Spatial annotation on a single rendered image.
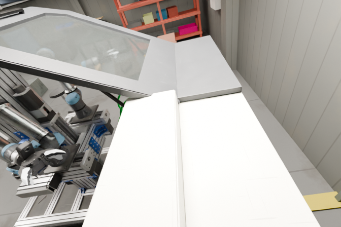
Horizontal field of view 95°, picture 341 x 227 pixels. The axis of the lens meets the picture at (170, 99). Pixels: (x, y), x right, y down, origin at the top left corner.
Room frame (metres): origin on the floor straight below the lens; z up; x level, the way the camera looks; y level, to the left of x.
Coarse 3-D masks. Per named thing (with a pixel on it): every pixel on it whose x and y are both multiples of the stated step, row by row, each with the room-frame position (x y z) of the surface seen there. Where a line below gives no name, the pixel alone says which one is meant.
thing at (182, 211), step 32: (160, 96) 0.53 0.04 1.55; (128, 128) 0.40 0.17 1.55; (160, 128) 0.36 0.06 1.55; (128, 160) 0.27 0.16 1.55; (160, 160) 0.24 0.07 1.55; (96, 192) 0.21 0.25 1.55; (128, 192) 0.18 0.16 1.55; (160, 192) 0.16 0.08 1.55; (96, 224) 0.14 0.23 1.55; (128, 224) 0.12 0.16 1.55; (160, 224) 0.10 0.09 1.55
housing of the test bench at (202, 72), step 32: (192, 64) 0.81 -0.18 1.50; (224, 64) 0.71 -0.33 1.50; (192, 96) 0.54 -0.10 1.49; (224, 96) 0.50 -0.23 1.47; (192, 128) 0.38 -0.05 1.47; (224, 128) 0.34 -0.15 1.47; (256, 128) 0.31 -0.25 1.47; (192, 160) 0.26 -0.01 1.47; (224, 160) 0.23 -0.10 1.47; (256, 160) 0.21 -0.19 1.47; (192, 192) 0.17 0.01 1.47; (224, 192) 0.15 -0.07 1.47; (256, 192) 0.13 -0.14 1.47; (288, 192) 0.12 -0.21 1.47; (192, 224) 0.11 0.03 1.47; (224, 224) 0.09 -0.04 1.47; (256, 224) 0.08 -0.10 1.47; (288, 224) 0.06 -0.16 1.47
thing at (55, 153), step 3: (48, 150) 0.51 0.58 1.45; (51, 150) 0.50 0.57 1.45; (54, 150) 0.50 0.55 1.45; (57, 150) 0.49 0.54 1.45; (60, 150) 0.49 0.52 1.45; (45, 153) 0.49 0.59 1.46; (48, 153) 0.49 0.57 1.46; (51, 153) 0.49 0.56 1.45; (54, 153) 0.48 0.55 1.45; (57, 153) 0.48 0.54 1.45; (60, 153) 0.48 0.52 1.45; (63, 153) 0.48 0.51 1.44; (48, 156) 0.48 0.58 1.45; (51, 156) 0.49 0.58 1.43; (54, 156) 0.49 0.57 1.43; (57, 156) 0.49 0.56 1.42; (60, 156) 0.49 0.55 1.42; (57, 159) 0.49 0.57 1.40; (60, 159) 0.49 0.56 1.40
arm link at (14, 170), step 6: (0, 138) 0.73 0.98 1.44; (0, 144) 0.70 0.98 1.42; (6, 144) 0.72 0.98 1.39; (0, 150) 0.69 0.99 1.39; (0, 156) 0.68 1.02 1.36; (6, 162) 0.69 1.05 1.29; (6, 168) 0.67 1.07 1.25; (12, 168) 0.66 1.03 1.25; (18, 168) 0.66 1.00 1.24; (18, 174) 0.64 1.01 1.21
